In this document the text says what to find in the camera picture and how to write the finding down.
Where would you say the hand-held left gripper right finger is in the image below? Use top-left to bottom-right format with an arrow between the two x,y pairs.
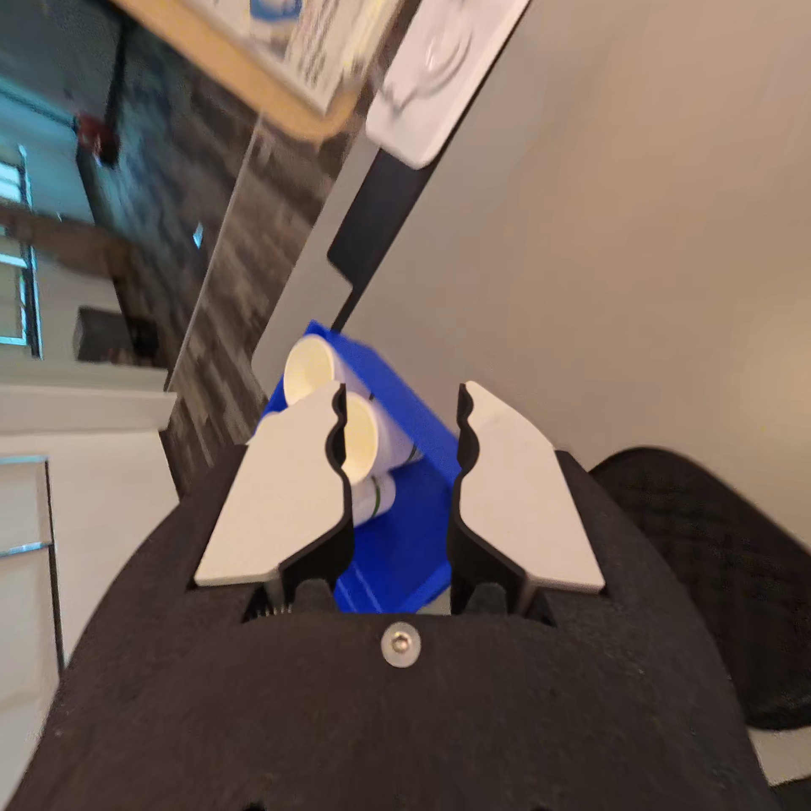
446,380 -> 607,612

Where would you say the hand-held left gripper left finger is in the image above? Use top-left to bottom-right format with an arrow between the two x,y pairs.
193,382 -> 356,590

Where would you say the narrow blue plastic bin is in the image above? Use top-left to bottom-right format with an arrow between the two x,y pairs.
252,320 -> 463,615

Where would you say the black quilted armrest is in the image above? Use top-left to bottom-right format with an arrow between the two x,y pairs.
588,445 -> 811,731

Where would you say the dark box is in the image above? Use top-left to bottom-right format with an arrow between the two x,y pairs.
73,306 -> 159,367

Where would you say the black rectangular table inlay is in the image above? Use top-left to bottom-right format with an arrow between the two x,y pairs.
326,147 -> 439,332

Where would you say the brown cardboard box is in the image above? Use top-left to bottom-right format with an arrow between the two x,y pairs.
0,206 -> 131,280

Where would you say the wooden instruction clipboard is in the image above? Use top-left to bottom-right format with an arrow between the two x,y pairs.
111,0 -> 406,142

